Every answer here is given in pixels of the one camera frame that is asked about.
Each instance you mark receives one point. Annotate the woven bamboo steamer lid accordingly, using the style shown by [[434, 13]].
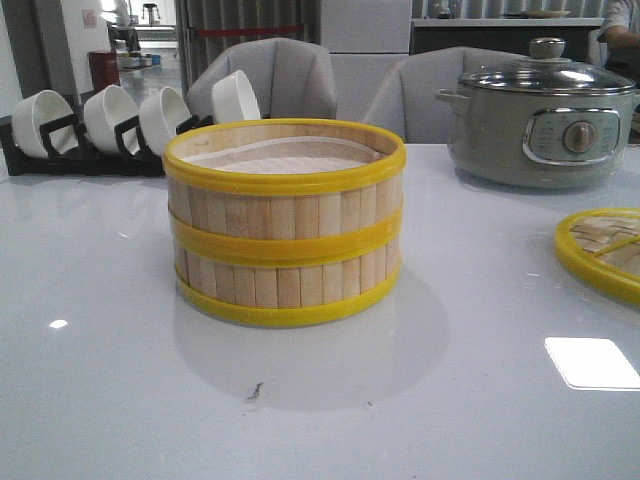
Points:
[[601, 247]]

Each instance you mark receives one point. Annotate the white liner cloth upper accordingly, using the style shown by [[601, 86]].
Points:
[[289, 155]]

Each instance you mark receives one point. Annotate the bamboo steamer basket yellow rims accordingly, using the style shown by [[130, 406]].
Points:
[[288, 297]]

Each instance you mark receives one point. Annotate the grey upholstered chair left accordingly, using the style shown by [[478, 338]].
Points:
[[290, 78]]

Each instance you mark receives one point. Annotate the grey upholstered chair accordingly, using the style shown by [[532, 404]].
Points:
[[404, 102], [290, 78]]

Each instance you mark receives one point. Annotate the grey upholstered chair right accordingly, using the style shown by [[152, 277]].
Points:
[[404, 102]]

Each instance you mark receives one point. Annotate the white ceramic bowl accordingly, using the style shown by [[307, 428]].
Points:
[[103, 111], [160, 115], [30, 114], [234, 100]]

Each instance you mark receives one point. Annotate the white cabinet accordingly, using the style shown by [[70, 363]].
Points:
[[364, 38]]

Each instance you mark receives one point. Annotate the grey-green electric cooking pot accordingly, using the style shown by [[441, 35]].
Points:
[[537, 140]]

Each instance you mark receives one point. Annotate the black dish rack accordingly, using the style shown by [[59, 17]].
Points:
[[133, 158]]

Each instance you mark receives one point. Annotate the red box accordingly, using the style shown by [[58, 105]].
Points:
[[104, 69]]

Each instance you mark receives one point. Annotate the dark counter cabinet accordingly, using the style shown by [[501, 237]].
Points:
[[511, 35]]

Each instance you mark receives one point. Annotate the glass pot lid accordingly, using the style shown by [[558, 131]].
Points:
[[546, 71]]

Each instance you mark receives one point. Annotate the seated person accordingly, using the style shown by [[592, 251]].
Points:
[[620, 32]]

